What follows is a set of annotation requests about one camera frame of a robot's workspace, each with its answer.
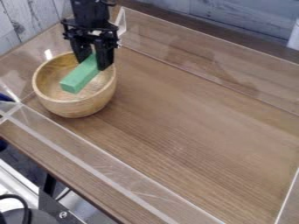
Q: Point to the grey metal bracket with screw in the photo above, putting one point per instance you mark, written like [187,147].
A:
[59,212]

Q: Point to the black table leg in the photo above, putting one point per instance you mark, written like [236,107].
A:
[50,185]

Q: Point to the white object at right edge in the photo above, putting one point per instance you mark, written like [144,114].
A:
[294,38]

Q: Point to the green rectangular block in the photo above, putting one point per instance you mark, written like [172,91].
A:
[80,75]

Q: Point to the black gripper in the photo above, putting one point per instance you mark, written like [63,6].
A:
[88,29]

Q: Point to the clear acrylic tray walls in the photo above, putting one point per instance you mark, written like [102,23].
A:
[195,146]

